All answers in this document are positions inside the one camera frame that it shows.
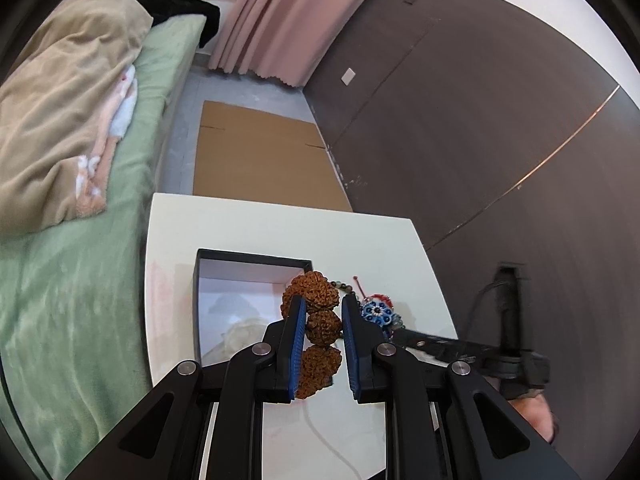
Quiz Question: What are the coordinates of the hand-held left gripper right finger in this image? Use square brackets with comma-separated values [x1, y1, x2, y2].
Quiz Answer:
[341, 294, 581, 480]

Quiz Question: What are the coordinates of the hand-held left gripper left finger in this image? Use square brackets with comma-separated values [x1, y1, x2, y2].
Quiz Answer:
[65, 295, 307, 480]

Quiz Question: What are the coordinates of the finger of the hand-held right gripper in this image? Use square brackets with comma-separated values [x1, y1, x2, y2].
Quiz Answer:
[394, 329, 493, 363]

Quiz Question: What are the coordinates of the brown rudraksha bead bracelet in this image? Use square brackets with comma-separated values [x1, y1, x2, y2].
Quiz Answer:
[281, 270, 346, 401]

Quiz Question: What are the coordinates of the black jewelry box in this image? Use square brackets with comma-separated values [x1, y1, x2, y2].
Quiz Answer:
[192, 248, 314, 368]

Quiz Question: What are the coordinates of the person's right hand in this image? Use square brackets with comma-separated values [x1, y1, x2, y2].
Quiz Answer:
[514, 392, 560, 443]

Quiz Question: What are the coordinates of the blue flower bead ornament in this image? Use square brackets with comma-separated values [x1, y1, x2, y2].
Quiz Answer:
[359, 295, 403, 333]

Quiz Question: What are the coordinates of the clear plastic bag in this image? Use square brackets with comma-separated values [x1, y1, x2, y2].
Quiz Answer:
[220, 317, 268, 356]

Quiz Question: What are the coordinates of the white table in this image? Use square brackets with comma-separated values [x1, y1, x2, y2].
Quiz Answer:
[144, 192, 458, 480]

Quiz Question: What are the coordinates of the flat cardboard sheet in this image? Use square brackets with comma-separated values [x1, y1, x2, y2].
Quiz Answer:
[192, 100, 353, 212]

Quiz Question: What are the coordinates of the bed with green sheet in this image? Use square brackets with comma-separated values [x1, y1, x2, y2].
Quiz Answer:
[0, 12, 208, 480]

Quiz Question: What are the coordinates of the pink and white cloth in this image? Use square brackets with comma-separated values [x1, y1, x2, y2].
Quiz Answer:
[75, 65, 141, 218]

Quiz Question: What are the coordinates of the pink curtain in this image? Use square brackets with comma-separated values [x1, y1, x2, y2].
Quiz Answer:
[206, 0, 396, 88]

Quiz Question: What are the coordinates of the beige blanket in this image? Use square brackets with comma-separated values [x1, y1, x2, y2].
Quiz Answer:
[0, 0, 153, 235]

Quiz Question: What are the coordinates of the black cloth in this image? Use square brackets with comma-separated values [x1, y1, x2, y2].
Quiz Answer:
[120, 0, 221, 48]

